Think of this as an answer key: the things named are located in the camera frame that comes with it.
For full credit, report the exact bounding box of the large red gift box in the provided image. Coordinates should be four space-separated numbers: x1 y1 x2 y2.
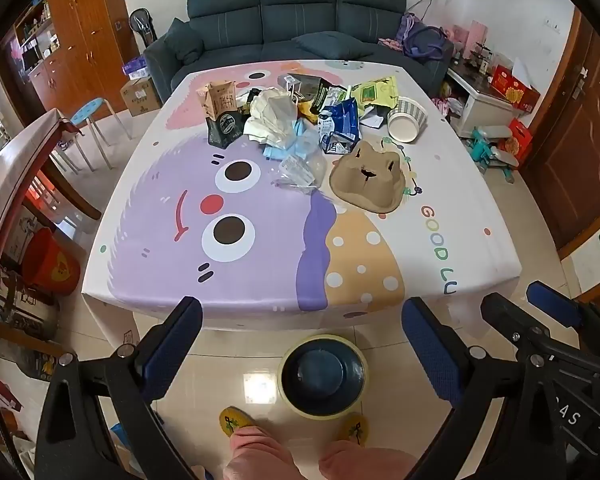
490 64 542 113

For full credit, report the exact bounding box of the yellow-green snack packet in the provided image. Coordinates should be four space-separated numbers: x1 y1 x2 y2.
350 76 400 111

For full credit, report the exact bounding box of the person's right leg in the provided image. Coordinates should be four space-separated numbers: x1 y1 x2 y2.
319 442 416 480

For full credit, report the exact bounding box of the person's leg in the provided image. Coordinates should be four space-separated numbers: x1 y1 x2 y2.
224 427 296 480
319 442 416 480

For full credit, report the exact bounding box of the cartoon printed tablecloth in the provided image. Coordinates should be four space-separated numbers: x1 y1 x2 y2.
81 60 522 348

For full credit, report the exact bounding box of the white crumpled plastic bag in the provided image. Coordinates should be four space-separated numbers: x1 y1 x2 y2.
242 87 301 143

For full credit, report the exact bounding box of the small red gift box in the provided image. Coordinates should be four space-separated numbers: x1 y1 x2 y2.
502 117 533 156

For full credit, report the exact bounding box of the wooden dining table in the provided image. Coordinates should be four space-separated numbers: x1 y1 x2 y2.
0 107 103 311

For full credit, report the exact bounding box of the black coffee pouch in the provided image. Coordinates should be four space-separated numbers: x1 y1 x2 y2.
207 110 246 148

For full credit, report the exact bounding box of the large dark teal cushion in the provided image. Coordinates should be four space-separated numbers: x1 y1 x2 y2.
292 31 381 61

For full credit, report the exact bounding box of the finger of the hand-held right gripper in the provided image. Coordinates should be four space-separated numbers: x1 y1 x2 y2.
481 294 600 374
526 282 600 356

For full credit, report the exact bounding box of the black metal rack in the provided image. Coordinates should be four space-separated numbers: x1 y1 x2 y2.
467 42 496 73

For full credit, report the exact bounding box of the blue milk carton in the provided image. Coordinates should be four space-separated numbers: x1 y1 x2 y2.
317 97 363 155

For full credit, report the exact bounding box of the white low cabinet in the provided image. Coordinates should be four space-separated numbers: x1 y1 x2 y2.
445 62 521 138

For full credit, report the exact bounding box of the silver grey carton box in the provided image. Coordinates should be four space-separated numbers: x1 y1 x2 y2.
277 72 341 101

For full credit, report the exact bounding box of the brown wooden door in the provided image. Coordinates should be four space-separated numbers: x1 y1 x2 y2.
522 7 600 261

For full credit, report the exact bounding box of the pink gift bag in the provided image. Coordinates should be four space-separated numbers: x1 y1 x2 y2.
462 20 491 56

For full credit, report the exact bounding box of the blue round stool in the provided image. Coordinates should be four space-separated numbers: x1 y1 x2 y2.
57 97 133 173

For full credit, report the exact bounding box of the dark teal sofa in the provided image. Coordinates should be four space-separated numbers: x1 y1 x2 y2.
145 0 453 101

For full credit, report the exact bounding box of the small dark teal cushion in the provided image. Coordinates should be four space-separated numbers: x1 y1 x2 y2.
167 17 204 66

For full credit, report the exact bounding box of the black and green packet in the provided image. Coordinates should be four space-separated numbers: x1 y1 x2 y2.
312 80 348 113

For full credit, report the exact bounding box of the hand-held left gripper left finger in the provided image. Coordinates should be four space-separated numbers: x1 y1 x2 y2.
34 296 206 480

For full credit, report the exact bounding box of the black standing fan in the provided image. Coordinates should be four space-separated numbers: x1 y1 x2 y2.
129 7 158 56

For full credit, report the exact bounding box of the clear plastic packaging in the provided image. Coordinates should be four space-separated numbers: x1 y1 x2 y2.
275 152 328 196

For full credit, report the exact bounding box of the red bucket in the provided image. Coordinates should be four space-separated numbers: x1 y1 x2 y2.
22 227 81 296

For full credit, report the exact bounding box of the purple flat box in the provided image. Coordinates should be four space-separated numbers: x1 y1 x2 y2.
122 57 151 77

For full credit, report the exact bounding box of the yellow left slipper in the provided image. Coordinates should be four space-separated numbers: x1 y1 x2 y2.
219 406 253 441

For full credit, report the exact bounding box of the grey checked paper cup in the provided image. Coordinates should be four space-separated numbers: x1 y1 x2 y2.
386 96 429 143

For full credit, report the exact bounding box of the yellow right slipper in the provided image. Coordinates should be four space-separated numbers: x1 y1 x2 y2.
341 412 370 447

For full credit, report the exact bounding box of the yellow slipper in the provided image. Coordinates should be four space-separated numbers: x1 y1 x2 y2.
219 406 253 441
341 412 370 447

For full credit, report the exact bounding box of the blue face mask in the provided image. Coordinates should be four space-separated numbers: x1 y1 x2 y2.
262 120 323 161

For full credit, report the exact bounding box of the teal ride-on toy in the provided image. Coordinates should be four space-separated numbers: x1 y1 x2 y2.
470 126 521 183

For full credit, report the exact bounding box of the brown paper bag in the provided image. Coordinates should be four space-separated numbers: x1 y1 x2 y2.
196 81 241 123

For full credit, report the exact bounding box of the wooden cabinet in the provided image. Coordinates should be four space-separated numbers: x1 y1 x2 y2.
10 0 141 111

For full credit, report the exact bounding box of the person's left leg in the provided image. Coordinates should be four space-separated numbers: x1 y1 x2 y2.
224 427 296 480

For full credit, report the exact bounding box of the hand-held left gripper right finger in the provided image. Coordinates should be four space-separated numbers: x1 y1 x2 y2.
401 297 566 480

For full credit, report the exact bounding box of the purple backpack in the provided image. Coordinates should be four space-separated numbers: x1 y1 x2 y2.
397 12 456 66

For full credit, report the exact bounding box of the brown pulp cup tray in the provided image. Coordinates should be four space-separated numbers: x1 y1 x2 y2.
328 140 412 212

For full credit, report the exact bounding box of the white crumpled paper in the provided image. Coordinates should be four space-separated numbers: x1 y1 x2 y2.
360 110 388 131

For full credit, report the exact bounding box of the brown cardboard box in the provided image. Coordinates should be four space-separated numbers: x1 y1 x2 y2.
120 76 163 117

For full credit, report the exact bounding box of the steel pot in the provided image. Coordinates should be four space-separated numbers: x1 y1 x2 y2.
0 270 61 341

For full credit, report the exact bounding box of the blue bin with yellow rim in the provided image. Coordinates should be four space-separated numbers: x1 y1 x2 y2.
277 334 370 418

